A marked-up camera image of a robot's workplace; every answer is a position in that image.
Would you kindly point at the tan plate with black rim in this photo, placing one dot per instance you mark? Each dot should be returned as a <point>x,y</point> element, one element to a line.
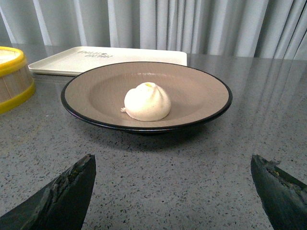
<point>97,96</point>

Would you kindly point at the cream rectangular tray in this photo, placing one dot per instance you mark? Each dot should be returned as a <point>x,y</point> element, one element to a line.
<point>77,60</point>

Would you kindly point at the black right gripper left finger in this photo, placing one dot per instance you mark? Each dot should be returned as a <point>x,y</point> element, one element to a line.
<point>61,205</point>

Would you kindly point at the grey pleated curtain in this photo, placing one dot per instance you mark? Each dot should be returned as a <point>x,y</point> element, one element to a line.
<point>242,28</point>

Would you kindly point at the white steamed bun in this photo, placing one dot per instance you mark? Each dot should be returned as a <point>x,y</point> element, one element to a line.
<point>147,102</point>

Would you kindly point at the yellow rimmed bamboo steamer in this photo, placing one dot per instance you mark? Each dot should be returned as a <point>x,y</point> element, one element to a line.
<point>16,82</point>

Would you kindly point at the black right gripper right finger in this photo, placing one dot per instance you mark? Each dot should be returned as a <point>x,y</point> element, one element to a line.
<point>283,197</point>

